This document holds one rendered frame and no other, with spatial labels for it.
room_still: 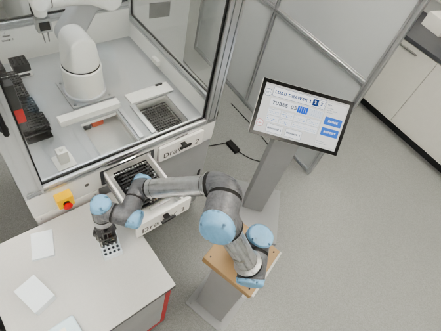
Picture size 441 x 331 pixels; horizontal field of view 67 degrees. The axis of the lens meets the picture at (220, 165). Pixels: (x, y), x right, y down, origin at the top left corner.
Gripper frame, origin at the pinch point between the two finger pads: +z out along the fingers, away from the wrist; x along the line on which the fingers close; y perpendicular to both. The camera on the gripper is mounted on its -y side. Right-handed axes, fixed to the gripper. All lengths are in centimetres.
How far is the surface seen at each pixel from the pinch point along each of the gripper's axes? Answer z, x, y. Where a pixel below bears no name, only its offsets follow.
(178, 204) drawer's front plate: -11.0, 33.8, 1.0
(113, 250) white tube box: 2.0, 1.3, 5.8
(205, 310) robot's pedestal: 80, 47, 33
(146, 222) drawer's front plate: -10.7, 16.9, 4.3
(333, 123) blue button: -28, 129, -8
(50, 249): 3.7, -22.8, -5.4
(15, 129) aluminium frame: -53, -19, -23
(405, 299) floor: 82, 189, 89
